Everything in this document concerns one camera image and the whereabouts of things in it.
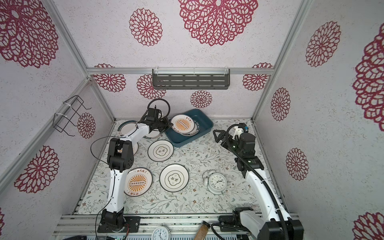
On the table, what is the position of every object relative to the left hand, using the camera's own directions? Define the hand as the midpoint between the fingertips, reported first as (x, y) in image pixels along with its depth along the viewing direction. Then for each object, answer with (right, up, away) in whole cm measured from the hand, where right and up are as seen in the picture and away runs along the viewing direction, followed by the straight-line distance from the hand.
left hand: (173, 125), depth 104 cm
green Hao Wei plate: (+16, -4, +5) cm, 17 cm away
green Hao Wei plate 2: (-15, -6, +6) cm, 17 cm away
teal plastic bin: (+2, -10, -3) cm, 11 cm away
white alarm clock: (+26, -33, -21) cm, 47 cm away
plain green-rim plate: (-38, -1, +11) cm, 40 cm away
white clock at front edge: (-2, -52, -35) cm, 63 cm away
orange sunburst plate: (+6, +1, +2) cm, 7 cm away
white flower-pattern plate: (-8, -17, -4) cm, 20 cm away
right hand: (+26, -5, -28) cm, 39 cm away
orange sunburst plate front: (-19, -34, -16) cm, 42 cm away
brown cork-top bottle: (+17, -51, -35) cm, 64 cm away
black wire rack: (-50, +3, -29) cm, 58 cm away
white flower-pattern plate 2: (+2, -32, -15) cm, 35 cm away
